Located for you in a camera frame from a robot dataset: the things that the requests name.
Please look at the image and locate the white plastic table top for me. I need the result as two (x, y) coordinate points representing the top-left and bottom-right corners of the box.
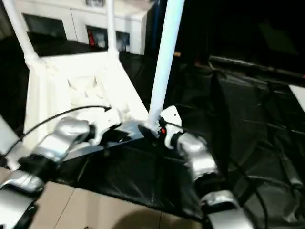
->
(7, 51), (153, 167)

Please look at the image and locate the black mat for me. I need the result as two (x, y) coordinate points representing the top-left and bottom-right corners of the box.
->
(0, 31), (305, 222)

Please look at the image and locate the black panel with blue edge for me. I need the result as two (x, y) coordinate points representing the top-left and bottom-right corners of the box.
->
(142, 0), (167, 55)

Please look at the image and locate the black flat screen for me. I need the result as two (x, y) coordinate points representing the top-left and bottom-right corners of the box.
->
(208, 56), (305, 79)

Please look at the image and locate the white glass-door cabinet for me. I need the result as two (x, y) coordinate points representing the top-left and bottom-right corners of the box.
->
(7, 0), (150, 54)

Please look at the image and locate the white flat board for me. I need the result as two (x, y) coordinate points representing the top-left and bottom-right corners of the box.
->
(288, 84), (305, 108)

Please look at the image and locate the grey curtain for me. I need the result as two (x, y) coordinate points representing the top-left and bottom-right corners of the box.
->
(0, 4), (14, 39)

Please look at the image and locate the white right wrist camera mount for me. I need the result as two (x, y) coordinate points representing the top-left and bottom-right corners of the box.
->
(159, 105), (183, 150)

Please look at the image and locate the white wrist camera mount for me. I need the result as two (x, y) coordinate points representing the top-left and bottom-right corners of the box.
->
(159, 105), (183, 150)
(89, 107), (124, 146)

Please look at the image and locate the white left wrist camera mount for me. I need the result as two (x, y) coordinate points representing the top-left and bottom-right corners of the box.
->
(89, 107), (124, 146)

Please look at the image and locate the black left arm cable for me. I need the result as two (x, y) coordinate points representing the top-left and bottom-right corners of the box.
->
(0, 105), (112, 158)

